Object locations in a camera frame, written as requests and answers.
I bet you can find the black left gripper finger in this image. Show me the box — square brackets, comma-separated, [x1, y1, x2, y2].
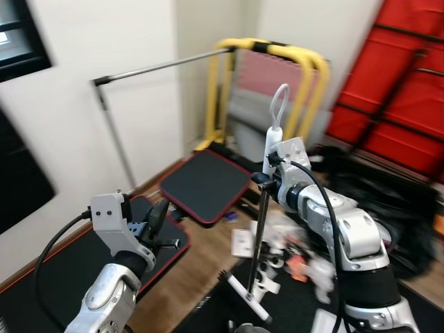
[148, 200, 169, 240]

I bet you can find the black floor mat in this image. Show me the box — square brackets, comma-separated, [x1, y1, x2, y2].
[173, 257, 348, 333]

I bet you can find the short black bench pad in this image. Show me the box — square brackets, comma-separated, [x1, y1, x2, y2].
[158, 149, 255, 227]

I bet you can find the white paper card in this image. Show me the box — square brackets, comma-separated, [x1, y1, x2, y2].
[231, 229, 254, 255]

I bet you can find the grey rolled mat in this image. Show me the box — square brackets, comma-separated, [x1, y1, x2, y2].
[225, 90, 306, 150]

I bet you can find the orange scrap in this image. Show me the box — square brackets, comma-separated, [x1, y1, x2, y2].
[290, 255, 307, 280]

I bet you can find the long black bench pad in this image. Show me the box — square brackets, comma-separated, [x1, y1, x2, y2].
[0, 196, 191, 333]

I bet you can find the pink foam mat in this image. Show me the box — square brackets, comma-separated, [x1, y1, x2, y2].
[236, 50, 320, 105]

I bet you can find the black garbage bag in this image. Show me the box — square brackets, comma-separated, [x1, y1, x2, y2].
[310, 144, 444, 278]

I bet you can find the dark curtain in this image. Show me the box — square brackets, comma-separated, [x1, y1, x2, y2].
[0, 104, 56, 235]

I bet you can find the silver clothes rack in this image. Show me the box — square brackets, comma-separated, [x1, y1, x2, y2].
[92, 46, 238, 189]

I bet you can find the folded red plastic table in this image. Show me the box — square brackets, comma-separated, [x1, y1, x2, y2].
[326, 0, 444, 183]

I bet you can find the black framed window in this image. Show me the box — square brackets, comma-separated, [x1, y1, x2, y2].
[0, 0, 53, 83]

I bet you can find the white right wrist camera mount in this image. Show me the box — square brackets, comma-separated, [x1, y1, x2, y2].
[273, 137, 314, 203]

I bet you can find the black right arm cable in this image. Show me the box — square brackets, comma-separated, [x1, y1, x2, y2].
[284, 160, 348, 333]

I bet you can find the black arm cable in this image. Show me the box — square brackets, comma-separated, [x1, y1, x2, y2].
[35, 210, 94, 313]
[284, 160, 348, 333]

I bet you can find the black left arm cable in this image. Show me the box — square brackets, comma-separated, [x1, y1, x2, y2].
[35, 210, 94, 313]

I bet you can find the yellow metal exercise frame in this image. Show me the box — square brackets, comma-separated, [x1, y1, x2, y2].
[196, 38, 331, 155]

